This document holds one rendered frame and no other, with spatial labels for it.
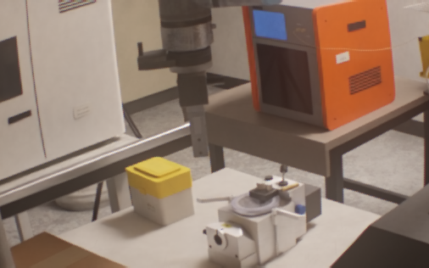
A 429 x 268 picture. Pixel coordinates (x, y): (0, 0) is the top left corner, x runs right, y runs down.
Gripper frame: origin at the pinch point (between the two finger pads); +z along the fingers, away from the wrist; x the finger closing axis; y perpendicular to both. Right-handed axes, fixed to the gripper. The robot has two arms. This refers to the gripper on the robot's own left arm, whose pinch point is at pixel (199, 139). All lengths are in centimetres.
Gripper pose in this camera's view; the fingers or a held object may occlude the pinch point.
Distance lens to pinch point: 143.8
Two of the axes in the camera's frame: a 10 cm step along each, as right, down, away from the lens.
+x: -0.2, -3.3, 9.4
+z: 1.1, 9.4, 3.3
